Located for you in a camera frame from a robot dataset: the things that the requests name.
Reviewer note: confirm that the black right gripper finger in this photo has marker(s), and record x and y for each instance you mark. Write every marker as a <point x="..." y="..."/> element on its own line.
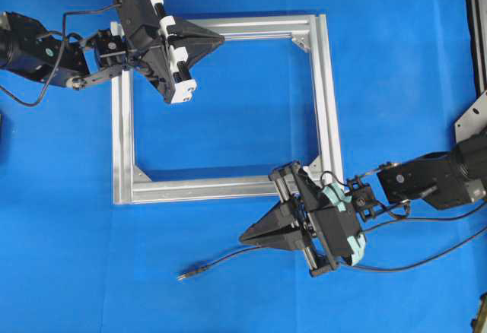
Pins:
<point x="286" y="239"/>
<point x="281" y="215"/>

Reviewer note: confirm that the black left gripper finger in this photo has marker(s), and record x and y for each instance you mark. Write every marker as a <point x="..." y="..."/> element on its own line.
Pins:
<point x="188" y="30"/>
<point x="197" y="49"/>

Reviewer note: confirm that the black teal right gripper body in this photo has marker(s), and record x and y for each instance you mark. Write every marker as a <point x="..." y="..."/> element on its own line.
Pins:
<point x="334" y="234"/>

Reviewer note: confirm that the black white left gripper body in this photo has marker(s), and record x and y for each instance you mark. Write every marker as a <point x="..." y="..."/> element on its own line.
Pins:
<point x="147" y="35"/>

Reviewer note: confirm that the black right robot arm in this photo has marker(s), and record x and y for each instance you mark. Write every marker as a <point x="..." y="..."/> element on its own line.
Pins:
<point x="442" y="179"/>

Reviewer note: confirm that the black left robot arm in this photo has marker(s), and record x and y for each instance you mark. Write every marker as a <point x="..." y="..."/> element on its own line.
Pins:
<point x="63" y="59"/>

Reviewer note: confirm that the black metal stand right edge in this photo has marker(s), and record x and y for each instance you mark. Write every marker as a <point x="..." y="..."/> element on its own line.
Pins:
<point x="473" y="119"/>

